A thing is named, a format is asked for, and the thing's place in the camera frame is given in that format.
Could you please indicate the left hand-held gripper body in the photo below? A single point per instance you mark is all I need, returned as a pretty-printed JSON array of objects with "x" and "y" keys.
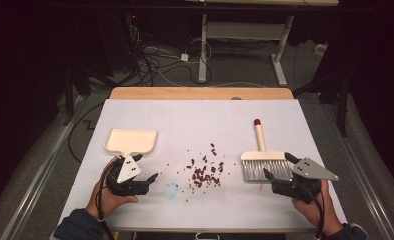
[{"x": 128, "y": 169}]

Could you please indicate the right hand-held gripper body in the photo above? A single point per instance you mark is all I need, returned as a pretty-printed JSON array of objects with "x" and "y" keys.
[{"x": 311, "y": 170}]

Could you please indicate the cream hand brush grey bristles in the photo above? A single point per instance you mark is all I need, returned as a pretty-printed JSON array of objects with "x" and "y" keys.
[{"x": 265, "y": 165}]

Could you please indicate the cream plastic dustpan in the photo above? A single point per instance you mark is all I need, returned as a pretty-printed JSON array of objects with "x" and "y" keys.
[{"x": 131, "y": 141}]

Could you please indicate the red beans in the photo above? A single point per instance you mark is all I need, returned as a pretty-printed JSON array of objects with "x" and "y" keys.
[{"x": 201, "y": 175}]

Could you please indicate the person's left hand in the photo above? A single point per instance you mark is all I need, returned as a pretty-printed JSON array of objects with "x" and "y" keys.
[{"x": 106, "y": 203}]

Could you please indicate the person's right hand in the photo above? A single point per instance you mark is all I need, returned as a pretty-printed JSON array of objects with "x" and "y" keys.
[{"x": 313, "y": 213}]

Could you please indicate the white table cover sheet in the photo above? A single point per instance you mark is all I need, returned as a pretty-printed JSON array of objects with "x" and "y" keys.
[{"x": 191, "y": 126}]

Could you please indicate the black metal stand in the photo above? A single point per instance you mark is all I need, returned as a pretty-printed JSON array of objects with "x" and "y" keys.
[
  {"x": 338, "y": 93},
  {"x": 70, "y": 90}
]

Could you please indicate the wooden table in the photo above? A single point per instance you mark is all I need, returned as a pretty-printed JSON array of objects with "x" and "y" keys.
[{"x": 201, "y": 93}]

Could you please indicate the white power adapter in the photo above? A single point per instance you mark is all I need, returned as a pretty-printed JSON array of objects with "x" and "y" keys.
[{"x": 184, "y": 57}]

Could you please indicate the grey metal floor rail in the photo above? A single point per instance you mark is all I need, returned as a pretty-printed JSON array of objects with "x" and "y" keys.
[
  {"x": 358, "y": 173},
  {"x": 41, "y": 173}
]

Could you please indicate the white metal desk frame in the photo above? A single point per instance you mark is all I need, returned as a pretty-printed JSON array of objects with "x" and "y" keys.
[{"x": 245, "y": 30}]

